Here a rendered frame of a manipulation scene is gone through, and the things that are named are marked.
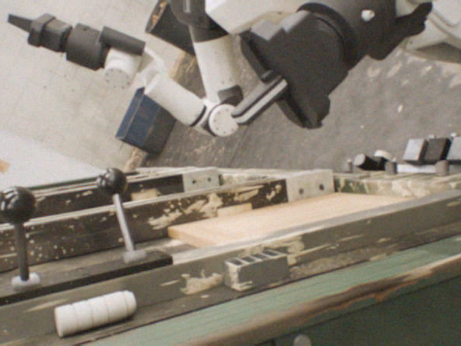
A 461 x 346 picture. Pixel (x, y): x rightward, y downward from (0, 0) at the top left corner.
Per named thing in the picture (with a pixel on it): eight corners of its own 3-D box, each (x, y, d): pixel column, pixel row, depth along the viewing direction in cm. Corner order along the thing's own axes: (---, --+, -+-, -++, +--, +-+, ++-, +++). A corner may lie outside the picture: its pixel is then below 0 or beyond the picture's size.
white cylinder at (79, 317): (61, 341, 51) (138, 319, 55) (57, 312, 51) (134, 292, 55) (56, 332, 54) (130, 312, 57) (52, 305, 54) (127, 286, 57)
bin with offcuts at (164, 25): (228, 18, 534) (175, -17, 507) (208, 63, 531) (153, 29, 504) (210, 25, 581) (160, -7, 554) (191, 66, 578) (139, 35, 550)
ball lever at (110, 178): (155, 259, 59) (125, 160, 64) (123, 266, 58) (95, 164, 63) (149, 269, 63) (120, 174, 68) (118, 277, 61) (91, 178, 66)
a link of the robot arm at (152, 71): (112, 46, 121) (158, 80, 127) (101, 69, 115) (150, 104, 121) (127, 29, 117) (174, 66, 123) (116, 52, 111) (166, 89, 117)
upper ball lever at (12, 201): (48, 300, 55) (39, 196, 48) (10, 309, 54) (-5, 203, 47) (42, 276, 58) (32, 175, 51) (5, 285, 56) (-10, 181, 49)
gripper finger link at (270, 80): (231, 121, 53) (270, 84, 55) (245, 119, 50) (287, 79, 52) (222, 109, 52) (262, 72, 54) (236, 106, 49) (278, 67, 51)
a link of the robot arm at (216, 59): (241, 114, 137) (222, 30, 128) (259, 126, 125) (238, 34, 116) (200, 128, 134) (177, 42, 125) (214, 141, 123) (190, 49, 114)
